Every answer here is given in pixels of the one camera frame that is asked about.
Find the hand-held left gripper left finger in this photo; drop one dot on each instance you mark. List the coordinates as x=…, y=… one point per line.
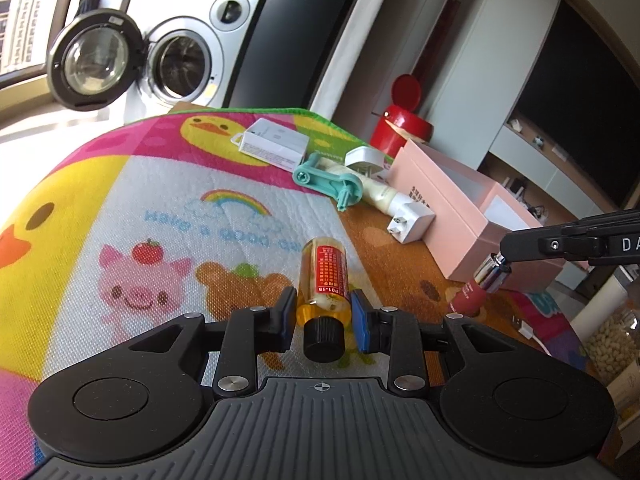
x=287, y=318

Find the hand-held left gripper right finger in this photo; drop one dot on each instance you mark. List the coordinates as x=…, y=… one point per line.
x=361, y=323

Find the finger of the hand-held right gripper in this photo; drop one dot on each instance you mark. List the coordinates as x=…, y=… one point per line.
x=540, y=246

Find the amber bottle with black cap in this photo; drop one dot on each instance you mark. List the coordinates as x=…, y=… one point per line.
x=322, y=280

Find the pink lipstick with silver cap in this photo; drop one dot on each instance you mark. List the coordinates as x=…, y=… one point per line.
x=465, y=297

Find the pink cardboard box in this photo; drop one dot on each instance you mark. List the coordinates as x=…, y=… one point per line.
x=442, y=220

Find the white charger plug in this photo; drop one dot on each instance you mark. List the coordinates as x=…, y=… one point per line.
x=364, y=160
x=412, y=217

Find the cream squeeze tube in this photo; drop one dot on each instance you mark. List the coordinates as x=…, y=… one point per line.
x=372, y=191

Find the teal tube squeezer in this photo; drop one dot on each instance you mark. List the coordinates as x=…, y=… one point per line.
x=327, y=180

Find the small white carton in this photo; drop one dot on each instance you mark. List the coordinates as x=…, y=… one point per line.
x=272, y=144

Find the white TV cabinet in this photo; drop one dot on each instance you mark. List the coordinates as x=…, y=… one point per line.
x=505, y=160

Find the clear jar of beans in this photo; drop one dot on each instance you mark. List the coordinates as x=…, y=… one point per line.
x=612, y=345

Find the small teal shelf ornament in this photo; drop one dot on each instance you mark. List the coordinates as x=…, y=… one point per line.
x=538, y=141

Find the small white shelf ornament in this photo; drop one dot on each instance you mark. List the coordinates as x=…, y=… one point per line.
x=515, y=125

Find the black television screen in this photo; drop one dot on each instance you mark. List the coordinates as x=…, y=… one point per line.
x=585, y=100

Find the colourful cartoon play mat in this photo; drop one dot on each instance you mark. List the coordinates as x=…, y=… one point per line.
x=165, y=220

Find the red bin with flip lid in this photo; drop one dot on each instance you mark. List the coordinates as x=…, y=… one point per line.
x=400, y=127

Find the silver washing machine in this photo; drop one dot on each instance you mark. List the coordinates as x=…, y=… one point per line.
x=220, y=50

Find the dark tall panel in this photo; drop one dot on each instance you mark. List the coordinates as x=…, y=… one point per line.
x=280, y=35

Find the round washing machine door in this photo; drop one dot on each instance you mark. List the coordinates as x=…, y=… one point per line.
x=92, y=57

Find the window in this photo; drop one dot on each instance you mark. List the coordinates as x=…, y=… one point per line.
x=25, y=15

